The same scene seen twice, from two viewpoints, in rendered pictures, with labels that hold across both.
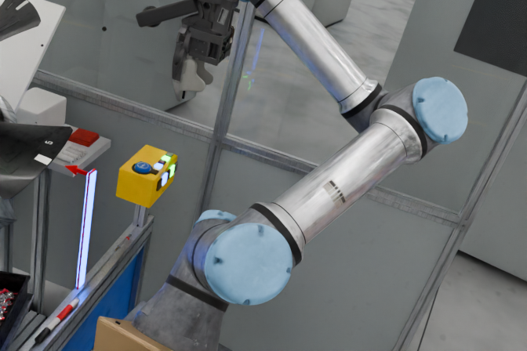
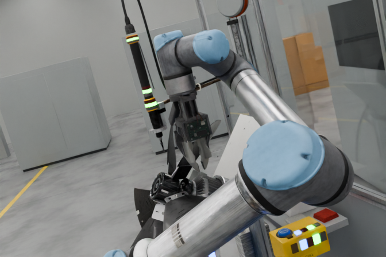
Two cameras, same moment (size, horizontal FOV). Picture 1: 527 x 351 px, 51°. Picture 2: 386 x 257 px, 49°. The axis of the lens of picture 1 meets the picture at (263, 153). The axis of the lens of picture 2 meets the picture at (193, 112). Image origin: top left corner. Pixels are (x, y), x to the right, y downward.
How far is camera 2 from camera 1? 100 cm
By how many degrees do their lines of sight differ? 66
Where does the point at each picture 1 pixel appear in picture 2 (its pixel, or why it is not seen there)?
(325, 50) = (263, 115)
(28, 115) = not seen: hidden behind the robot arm
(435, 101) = (260, 144)
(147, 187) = (282, 249)
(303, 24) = (250, 98)
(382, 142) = (222, 190)
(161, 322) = not seen: outside the picture
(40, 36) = not seen: hidden behind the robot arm
